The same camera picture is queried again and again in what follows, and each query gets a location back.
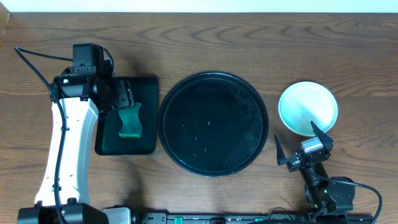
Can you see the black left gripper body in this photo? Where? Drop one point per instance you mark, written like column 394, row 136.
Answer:
column 125, row 94

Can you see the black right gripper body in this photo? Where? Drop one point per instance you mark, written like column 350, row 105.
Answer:
column 294, row 163

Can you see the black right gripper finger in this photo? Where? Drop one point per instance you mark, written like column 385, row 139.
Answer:
column 281, row 159
column 323, row 137

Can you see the green scouring sponge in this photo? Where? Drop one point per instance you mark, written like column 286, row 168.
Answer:
column 132, row 126

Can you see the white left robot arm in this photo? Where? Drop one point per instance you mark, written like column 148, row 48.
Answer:
column 63, row 196

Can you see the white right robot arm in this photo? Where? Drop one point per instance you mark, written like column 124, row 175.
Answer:
column 332, row 197

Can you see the black rectangular tray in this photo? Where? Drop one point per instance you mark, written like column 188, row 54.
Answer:
column 109, row 143

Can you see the black round tray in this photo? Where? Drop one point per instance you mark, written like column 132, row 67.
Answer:
column 213, row 124

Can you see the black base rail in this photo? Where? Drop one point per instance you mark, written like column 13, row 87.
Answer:
column 274, row 217

